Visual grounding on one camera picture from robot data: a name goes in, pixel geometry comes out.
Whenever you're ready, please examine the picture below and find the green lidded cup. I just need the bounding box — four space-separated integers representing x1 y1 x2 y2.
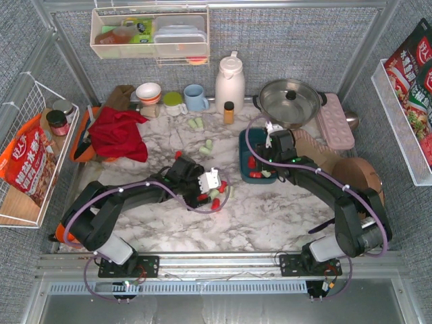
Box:
163 92 188 117

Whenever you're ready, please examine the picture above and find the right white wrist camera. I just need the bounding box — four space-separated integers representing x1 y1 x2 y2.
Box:
265 121 284 149

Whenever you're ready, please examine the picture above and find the silver lidded jar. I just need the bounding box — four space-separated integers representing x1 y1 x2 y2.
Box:
53 99 74 116

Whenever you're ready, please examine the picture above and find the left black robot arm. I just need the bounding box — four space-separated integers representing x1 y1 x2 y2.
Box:
61 157 205 266

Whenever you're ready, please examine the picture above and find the dark lidded jar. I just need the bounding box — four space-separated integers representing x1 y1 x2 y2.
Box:
46 110 70 136

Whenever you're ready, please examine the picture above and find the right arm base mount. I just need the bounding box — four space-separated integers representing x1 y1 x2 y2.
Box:
279 254 342 277

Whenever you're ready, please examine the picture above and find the teal storage basket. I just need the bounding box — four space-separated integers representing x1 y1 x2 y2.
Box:
239 128 277 185

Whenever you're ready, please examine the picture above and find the red cloth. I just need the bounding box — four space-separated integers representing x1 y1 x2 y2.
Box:
88 106 148 163

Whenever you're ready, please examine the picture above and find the orange cup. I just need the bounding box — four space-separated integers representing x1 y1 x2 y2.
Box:
54 223 81 246

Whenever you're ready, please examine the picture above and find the striped pink cloth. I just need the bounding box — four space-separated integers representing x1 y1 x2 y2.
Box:
292 129 329 152

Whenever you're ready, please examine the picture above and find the red seasoning bag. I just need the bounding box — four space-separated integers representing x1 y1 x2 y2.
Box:
384 18 431 166
1 114 56 207

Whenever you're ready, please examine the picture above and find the white thermos jug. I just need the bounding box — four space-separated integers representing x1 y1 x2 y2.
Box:
215 51 246 114

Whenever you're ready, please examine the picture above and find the clear plastic food container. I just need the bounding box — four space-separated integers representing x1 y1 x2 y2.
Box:
153 15 207 57

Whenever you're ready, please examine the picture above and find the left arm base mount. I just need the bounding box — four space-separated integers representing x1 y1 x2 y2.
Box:
98 255 160 279

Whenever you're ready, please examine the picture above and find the white orange striped bowl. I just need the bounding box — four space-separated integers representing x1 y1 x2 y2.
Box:
135 82 161 105

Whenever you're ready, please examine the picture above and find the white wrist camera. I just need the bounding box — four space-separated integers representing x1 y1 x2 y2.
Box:
265 121 284 149
198 167 221 194

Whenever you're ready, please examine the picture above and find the stainless steel pot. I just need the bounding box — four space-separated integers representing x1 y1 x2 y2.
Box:
252 79 327 129

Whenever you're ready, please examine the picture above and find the round wooden board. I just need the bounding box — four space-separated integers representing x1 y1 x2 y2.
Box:
331 157 385 205

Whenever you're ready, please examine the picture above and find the orange spice bottle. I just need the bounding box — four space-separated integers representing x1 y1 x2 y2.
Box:
223 101 234 124

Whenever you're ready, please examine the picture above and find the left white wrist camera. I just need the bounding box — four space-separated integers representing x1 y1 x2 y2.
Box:
198 167 221 194

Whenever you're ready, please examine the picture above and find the glass pepper grinder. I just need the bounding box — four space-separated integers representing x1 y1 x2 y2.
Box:
137 105 160 119

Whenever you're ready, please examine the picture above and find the red seasoning bag right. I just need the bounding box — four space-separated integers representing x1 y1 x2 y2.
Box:
384 18 431 166

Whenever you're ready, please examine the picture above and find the white wire basket right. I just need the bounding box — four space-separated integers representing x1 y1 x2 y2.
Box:
371 59 432 187

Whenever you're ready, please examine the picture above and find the orange tray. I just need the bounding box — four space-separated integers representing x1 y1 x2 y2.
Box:
69 110 96 163

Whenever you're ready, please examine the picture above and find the brown cloth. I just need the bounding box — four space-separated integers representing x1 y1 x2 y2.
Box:
104 85 135 111

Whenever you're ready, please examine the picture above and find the red seasoning bag left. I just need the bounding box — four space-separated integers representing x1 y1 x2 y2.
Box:
1 114 56 207

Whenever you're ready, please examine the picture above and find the blue mug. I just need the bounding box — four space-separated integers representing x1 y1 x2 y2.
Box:
184 84 210 112

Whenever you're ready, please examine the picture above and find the white wire basket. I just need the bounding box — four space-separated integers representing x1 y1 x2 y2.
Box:
1 78 80 228
371 59 432 187

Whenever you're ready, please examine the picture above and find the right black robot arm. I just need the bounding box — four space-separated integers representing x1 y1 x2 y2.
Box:
251 130 392 263

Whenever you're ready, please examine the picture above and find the cream wall basket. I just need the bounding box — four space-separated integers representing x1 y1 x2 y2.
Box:
90 6 210 64

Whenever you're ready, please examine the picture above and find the white wire basket left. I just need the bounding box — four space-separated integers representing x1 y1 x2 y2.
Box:
1 78 80 228

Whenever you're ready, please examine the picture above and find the pink egg tray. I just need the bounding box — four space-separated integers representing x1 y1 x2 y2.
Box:
317 92 355 151

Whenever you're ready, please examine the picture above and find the brown cardboard sheet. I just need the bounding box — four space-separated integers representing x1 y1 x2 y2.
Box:
296 138 342 172

